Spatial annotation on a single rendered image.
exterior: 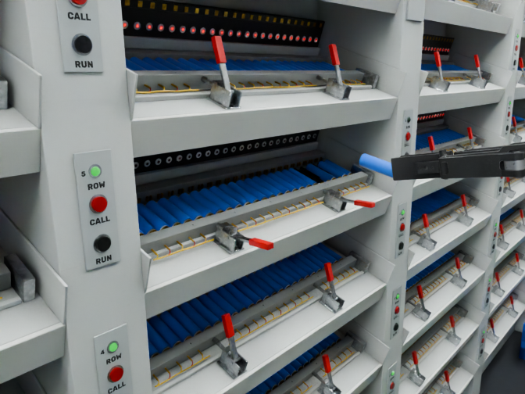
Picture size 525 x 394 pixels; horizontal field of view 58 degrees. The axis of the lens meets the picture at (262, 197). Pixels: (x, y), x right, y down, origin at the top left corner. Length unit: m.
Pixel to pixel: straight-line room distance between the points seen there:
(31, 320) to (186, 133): 0.26
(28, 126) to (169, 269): 0.25
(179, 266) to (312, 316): 0.36
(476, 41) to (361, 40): 0.70
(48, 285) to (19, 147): 0.15
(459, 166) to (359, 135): 0.49
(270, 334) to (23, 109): 0.54
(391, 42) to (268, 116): 0.40
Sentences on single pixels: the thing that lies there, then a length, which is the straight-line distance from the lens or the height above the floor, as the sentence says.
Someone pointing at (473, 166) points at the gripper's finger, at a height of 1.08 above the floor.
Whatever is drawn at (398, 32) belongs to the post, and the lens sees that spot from 1.00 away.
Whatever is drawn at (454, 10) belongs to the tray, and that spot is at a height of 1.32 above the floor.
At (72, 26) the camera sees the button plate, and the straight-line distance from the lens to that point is 0.50.
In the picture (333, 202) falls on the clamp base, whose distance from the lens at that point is 0.86.
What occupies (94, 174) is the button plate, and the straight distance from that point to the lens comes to 0.50.
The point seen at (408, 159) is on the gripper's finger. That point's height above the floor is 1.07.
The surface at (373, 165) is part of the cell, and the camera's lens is 0.67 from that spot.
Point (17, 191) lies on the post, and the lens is 0.57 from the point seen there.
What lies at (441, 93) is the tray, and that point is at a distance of 1.19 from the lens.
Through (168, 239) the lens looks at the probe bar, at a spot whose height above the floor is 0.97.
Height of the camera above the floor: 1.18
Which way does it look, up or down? 14 degrees down
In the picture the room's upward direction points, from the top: 1 degrees counter-clockwise
